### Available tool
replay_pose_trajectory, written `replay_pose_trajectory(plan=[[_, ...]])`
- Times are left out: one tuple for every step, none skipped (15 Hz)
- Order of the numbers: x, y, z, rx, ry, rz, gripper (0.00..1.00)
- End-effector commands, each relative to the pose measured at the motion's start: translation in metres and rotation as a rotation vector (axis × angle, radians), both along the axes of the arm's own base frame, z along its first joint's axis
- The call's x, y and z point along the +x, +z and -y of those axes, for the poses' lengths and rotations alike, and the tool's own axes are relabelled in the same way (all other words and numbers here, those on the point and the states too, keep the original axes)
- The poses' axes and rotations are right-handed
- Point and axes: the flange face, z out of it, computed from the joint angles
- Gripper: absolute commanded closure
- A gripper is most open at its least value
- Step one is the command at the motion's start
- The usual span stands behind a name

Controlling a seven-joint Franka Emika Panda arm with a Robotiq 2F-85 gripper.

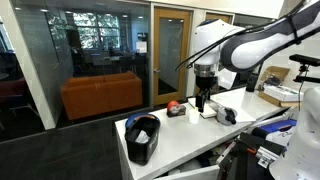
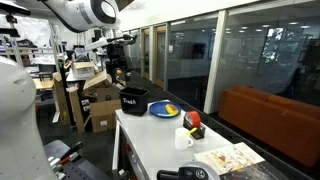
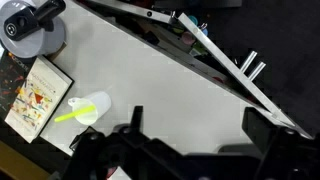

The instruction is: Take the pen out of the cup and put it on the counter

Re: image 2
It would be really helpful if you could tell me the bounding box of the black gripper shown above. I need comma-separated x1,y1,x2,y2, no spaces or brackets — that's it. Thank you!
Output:
105,44,131,86

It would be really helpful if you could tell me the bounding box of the yellow-green pen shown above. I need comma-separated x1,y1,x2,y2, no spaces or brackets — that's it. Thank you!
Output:
182,127,198,138

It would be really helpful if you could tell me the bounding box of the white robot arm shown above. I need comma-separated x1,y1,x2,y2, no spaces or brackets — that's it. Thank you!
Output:
0,0,121,180

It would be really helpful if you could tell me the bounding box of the white box on desk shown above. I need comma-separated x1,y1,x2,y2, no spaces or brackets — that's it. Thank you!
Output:
72,62,95,79

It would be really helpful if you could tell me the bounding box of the cardboard box on floor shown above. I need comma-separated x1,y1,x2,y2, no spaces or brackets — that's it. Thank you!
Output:
90,87,121,133

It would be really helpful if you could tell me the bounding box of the black trash bin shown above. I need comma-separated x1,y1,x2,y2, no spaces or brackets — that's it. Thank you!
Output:
119,87,149,116

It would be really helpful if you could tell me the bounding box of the blue plate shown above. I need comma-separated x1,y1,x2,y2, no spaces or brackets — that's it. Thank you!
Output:
149,101,181,118

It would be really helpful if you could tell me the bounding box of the yellow food item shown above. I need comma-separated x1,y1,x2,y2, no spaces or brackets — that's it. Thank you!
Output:
165,104,179,115

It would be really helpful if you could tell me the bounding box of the red tape roll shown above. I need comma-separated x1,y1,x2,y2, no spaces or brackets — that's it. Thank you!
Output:
185,111,201,128

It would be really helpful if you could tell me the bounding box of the white cabinet drawer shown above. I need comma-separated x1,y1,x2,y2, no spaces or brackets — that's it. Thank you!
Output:
112,121,140,180

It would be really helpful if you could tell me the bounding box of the white mug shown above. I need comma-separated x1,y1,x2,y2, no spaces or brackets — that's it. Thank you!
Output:
175,128,194,151

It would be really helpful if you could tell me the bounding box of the black tape holder box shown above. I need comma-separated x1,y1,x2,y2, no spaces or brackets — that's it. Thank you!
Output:
183,117,206,140

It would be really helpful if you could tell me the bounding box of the orange sofa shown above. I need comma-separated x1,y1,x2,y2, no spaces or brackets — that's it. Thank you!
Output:
218,86,320,168

